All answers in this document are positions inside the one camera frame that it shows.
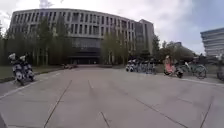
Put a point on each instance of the grey concrete slab plaza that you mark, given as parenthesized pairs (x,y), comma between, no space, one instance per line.
(110,100)

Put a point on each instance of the grass lawn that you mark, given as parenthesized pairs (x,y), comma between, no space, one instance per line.
(6,71)

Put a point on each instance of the large curved grey building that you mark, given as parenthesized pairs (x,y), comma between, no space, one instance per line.
(86,30)

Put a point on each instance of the grey bicycle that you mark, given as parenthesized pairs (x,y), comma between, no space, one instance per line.
(196,70)

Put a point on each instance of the dark scooter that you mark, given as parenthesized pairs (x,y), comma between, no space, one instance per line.
(178,71)

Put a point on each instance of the person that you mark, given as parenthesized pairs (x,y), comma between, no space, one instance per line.
(168,65)

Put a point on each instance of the parked scooter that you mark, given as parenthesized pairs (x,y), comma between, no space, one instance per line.
(17,70)
(28,70)

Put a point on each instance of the row of dark trees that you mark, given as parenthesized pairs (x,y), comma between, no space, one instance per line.
(43,46)

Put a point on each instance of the grey layered building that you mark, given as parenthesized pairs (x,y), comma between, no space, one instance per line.
(214,41)

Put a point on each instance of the row of parked bicycles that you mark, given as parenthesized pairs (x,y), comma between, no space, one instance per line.
(140,66)

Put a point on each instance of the concrete kerb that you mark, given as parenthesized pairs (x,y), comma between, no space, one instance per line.
(43,71)

